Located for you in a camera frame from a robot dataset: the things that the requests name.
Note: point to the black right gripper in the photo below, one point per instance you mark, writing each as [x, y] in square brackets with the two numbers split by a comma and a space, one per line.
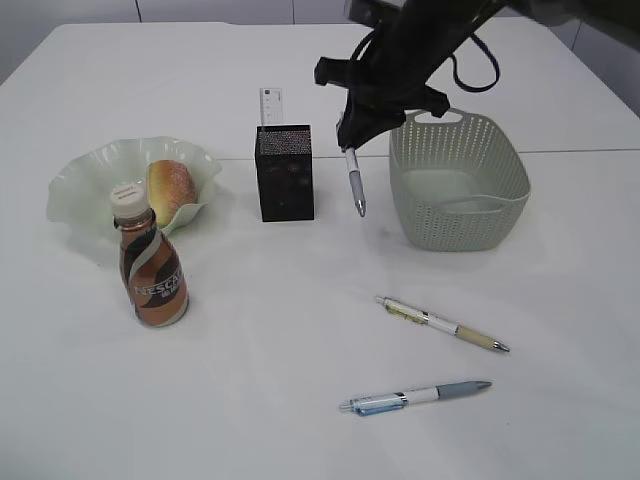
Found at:
[391, 65]

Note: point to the grey and white pen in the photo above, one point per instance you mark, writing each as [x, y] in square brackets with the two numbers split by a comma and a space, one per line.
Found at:
[355, 181]

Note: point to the clear plastic ruler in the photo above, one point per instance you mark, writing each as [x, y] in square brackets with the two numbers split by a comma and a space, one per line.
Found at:
[271, 106]

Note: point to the beige and white pen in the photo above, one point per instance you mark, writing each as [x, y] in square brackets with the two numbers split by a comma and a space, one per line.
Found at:
[457, 330]

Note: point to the sugared bread loaf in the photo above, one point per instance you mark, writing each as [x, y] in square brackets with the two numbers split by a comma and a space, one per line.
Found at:
[170, 186]

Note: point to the brown Nescafe coffee bottle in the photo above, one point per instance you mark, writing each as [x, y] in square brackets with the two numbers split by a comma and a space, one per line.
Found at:
[149, 265]

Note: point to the blue and white pen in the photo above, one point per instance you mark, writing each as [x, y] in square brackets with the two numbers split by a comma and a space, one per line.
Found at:
[366, 406]

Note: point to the black mesh pen holder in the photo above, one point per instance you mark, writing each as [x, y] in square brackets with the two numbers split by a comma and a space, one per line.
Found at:
[283, 160]

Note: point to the grey-green plastic woven basket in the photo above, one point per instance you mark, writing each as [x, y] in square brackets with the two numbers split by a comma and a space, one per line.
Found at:
[457, 186]

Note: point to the pale green wavy glass plate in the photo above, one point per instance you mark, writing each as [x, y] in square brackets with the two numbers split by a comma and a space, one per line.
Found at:
[79, 195]

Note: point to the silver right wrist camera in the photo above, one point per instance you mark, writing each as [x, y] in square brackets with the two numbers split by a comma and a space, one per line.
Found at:
[370, 12]

